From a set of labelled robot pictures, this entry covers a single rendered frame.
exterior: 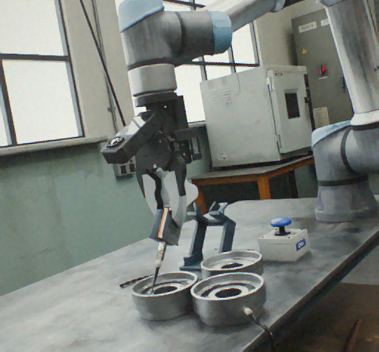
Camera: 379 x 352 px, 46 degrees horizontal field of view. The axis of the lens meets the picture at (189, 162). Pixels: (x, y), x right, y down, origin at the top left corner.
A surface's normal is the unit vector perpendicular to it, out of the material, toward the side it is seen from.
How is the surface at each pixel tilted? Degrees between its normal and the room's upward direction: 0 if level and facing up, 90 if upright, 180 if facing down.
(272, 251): 90
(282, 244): 90
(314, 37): 90
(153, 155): 90
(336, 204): 73
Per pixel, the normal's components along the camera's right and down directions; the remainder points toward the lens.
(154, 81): 0.11, 0.04
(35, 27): 0.76, -0.09
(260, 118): -0.62, 0.15
